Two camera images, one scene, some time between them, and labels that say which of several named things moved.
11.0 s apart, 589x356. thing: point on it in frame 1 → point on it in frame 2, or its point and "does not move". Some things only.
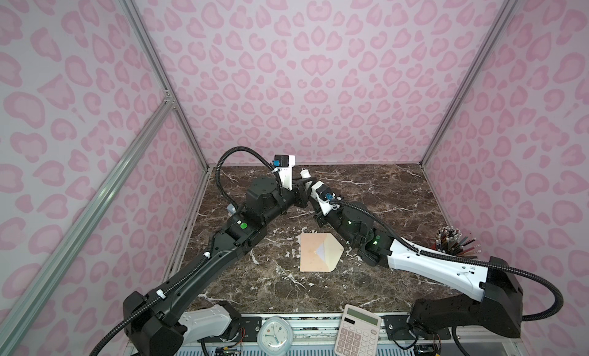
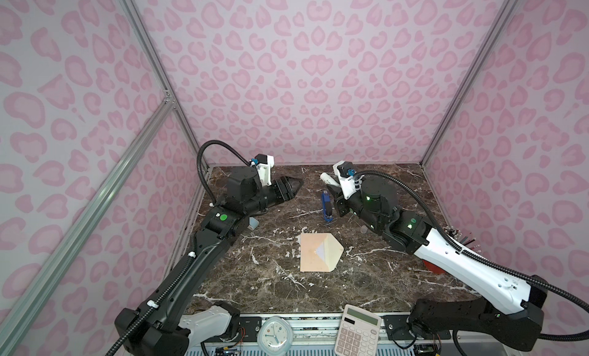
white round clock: x=274 y=335 does not move
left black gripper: x=299 y=192 → x=287 y=194
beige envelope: x=319 y=252 does not move
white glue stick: x=305 y=173 → x=329 y=179
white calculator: x=358 y=334 does not move
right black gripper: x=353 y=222 → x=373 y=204
